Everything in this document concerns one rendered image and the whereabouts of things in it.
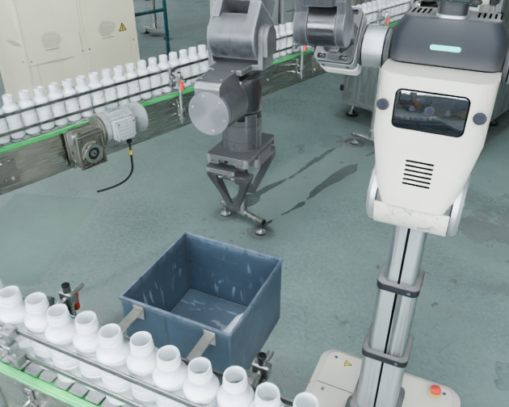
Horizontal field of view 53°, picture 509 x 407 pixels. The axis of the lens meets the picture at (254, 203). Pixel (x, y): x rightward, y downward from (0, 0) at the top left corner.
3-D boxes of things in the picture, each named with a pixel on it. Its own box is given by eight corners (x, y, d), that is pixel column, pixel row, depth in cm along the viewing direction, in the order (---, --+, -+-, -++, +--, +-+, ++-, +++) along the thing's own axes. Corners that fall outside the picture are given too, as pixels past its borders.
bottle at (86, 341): (103, 362, 103) (89, 301, 94) (122, 378, 100) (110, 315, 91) (77, 382, 99) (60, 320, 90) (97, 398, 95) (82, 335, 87)
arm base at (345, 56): (352, 65, 111) (365, 10, 110) (345, 55, 104) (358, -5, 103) (314, 60, 114) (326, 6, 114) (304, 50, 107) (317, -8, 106)
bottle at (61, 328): (70, 357, 104) (53, 295, 95) (95, 364, 102) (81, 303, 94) (51, 380, 99) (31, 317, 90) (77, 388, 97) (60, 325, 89)
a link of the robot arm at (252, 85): (268, 64, 71) (231, 59, 73) (248, 77, 65) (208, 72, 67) (267, 111, 74) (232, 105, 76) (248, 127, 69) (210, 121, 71)
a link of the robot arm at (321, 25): (350, 14, 105) (325, 13, 107) (339, -6, 95) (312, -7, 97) (342, 59, 105) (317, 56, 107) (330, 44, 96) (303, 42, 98)
